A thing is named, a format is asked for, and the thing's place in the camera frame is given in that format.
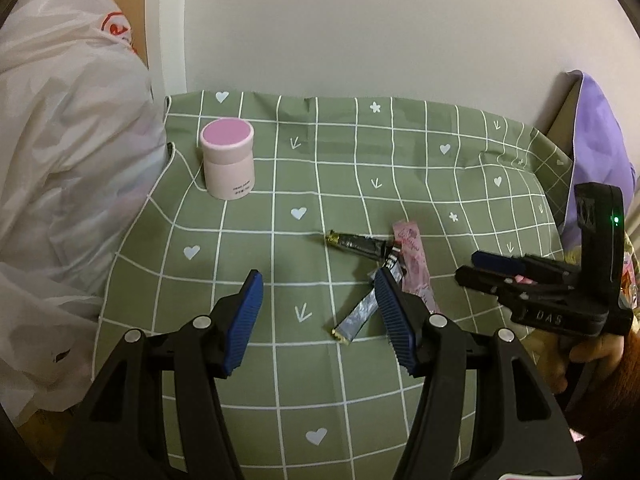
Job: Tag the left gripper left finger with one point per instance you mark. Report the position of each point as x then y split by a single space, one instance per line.
119 431

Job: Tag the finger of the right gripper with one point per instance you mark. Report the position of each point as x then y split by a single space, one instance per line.
506 288
530 266

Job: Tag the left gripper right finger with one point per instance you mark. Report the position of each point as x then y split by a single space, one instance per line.
484 411

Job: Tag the pink sachet wrapper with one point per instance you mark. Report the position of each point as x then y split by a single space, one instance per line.
417 280

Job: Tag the yellow trash bag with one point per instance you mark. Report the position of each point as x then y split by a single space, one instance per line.
630 275

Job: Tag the right hand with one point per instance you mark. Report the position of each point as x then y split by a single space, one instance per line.
575 359

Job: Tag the brown fuzzy sleeve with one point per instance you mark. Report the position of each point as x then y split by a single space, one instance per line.
612 399

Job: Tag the purple pillow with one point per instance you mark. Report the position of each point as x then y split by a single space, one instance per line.
599 153

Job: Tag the green checkered tablecloth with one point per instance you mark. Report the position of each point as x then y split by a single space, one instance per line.
302 405

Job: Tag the white plastic bag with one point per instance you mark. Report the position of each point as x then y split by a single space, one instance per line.
82 144

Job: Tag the pink cylindrical jar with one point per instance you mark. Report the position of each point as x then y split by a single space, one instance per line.
228 159

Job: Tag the black camera box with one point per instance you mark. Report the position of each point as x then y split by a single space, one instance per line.
600 218

